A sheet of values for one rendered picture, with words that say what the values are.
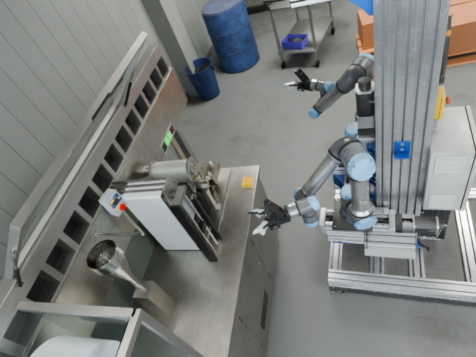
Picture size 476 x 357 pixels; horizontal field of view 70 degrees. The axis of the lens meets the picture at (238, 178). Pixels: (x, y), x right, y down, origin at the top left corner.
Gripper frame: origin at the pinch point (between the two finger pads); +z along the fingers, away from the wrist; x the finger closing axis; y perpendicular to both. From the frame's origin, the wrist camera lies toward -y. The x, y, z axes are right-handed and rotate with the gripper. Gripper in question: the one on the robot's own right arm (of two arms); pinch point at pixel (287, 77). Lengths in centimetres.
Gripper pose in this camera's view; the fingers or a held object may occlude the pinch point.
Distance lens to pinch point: 255.3
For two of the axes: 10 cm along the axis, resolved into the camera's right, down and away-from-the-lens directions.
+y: 3.8, 5.4, 7.5
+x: 5.7, -7.7, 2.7
